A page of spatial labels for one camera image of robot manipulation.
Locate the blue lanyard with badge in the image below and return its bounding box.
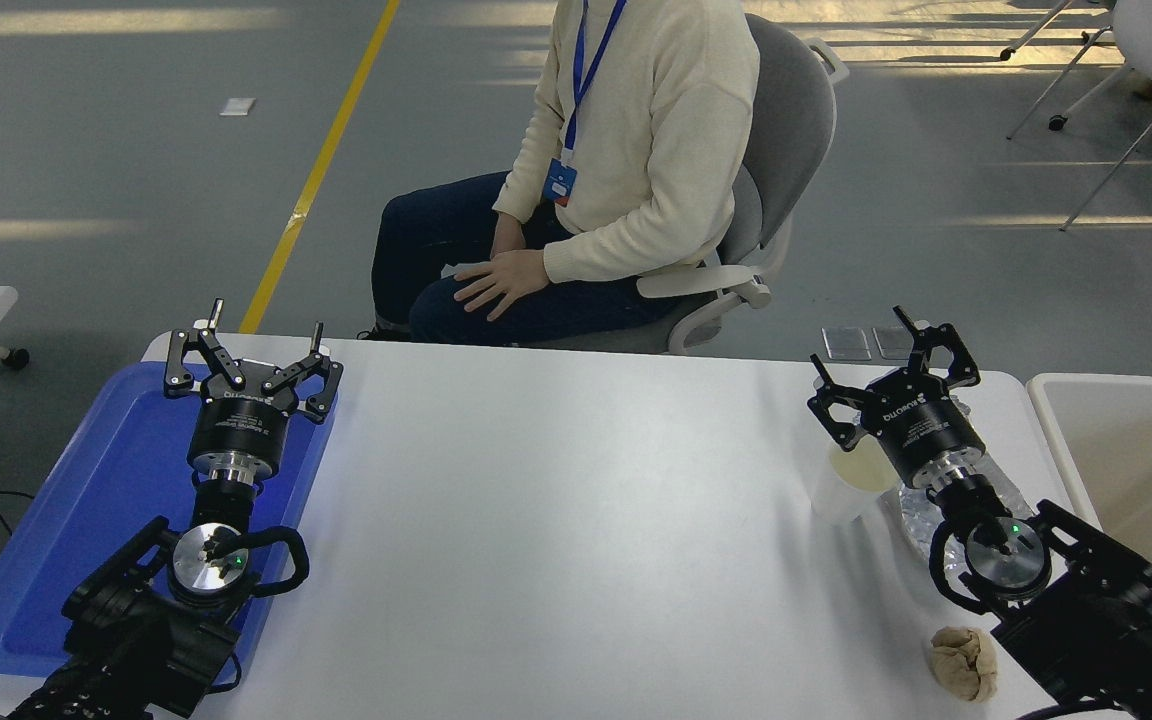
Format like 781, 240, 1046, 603
543, 0, 629, 208

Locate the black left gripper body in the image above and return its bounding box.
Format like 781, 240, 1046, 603
186, 362, 295, 478

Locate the white chair with metal legs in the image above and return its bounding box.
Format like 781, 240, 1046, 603
999, 0, 1152, 233

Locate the large pale bin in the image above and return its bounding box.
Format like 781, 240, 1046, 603
1026, 373, 1152, 656

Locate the metal floor outlet plate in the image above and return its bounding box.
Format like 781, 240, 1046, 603
873, 325, 927, 361
822, 327, 872, 362

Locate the person's right hand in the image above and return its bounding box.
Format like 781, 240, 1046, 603
491, 212, 529, 257

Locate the blue plastic tray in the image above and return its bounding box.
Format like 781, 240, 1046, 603
0, 361, 337, 691

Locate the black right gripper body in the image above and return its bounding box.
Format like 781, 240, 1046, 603
861, 368, 987, 482

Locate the crumpled foil tray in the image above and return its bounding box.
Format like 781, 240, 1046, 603
876, 395, 1037, 586

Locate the person's left hand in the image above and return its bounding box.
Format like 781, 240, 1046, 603
453, 250, 549, 321

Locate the crumpled tan paper ball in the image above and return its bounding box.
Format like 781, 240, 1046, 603
929, 626, 999, 703

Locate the white paper cup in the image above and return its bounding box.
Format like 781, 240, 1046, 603
811, 435, 902, 528

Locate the person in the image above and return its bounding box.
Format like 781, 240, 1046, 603
371, 0, 762, 346

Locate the grey office chair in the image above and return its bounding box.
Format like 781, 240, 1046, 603
526, 15, 849, 356

